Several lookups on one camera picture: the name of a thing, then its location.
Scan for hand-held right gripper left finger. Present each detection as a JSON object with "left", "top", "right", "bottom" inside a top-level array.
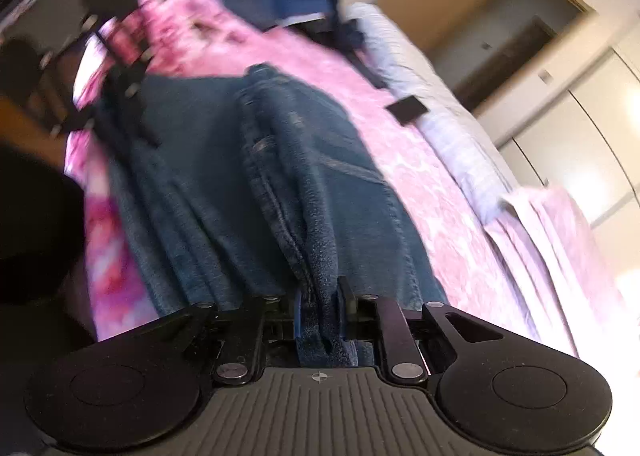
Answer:
[{"left": 180, "top": 292, "right": 304, "bottom": 385}]

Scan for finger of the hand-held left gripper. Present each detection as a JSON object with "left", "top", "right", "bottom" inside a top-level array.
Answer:
[{"left": 92, "top": 18, "right": 162, "bottom": 147}]

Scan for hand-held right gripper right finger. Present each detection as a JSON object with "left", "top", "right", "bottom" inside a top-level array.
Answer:
[{"left": 339, "top": 277, "right": 506, "bottom": 384}]

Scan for blue denim jeans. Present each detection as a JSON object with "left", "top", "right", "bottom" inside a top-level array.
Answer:
[{"left": 90, "top": 63, "right": 451, "bottom": 370}]

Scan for pink floral bed sheet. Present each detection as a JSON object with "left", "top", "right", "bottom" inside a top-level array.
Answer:
[{"left": 65, "top": 0, "right": 542, "bottom": 343}]

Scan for pale pink folded quilt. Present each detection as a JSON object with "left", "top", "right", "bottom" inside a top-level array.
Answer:
[{"left": 482, "top": 186, "right": 640, "bottom": 363}]

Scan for black flat rectangular object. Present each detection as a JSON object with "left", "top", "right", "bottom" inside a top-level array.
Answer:
[{"left": 386, "top": 96, "right": 430, "bottom": 127}]

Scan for black garment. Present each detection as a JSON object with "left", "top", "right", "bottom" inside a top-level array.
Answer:
[{"left": 300, "top": 10, "right": 392, "bottom": 89}]

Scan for white wardrobe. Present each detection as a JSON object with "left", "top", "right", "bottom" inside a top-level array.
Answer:
[{"left": 475, "top": 10, "right": 640, "bottom": 257}]

